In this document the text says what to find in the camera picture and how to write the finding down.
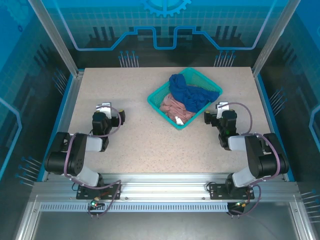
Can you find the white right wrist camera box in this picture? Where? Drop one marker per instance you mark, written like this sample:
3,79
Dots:
222,105

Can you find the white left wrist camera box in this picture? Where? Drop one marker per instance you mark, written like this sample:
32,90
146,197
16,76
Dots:
106,104

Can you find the pink t-shirt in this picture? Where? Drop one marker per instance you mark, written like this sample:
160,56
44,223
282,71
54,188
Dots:
175,107

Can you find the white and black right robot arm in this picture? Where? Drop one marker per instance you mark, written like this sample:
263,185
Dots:
252,155

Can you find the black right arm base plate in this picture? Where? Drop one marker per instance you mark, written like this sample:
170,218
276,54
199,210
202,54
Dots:
217,192

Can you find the aluminium table side rail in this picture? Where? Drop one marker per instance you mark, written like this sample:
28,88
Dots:
71,100

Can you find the blue t-shirt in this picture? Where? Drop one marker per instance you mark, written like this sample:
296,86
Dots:
192,96

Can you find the aluminium frame post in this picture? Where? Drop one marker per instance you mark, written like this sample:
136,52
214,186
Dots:
57,40
272,40

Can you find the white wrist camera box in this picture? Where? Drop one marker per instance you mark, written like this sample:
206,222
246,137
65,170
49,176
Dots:
106,104
222,105

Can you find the white garment tag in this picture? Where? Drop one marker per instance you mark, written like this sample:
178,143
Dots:
179,120

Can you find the blue table edge strip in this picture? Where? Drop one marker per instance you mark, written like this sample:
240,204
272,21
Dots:
63,105

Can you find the teal plastic basket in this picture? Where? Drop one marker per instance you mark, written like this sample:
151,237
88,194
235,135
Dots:
197,80

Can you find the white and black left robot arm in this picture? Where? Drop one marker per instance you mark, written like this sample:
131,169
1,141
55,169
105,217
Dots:
77,160

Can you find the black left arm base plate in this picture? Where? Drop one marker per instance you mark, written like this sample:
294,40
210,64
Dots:
85,193

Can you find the aluminium mounting rail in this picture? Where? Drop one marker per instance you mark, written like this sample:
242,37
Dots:
162,186

